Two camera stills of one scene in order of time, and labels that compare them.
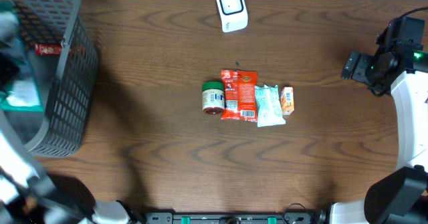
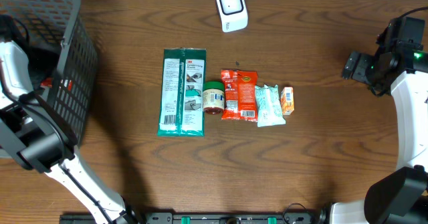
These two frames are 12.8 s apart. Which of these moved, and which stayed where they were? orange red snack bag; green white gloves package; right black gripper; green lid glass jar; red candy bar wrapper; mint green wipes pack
Moved: green white gloves package; red candy bar wrapper
Stayed: green lid glass jar; mint green wipes pack; right black gripper; orange red snack bag
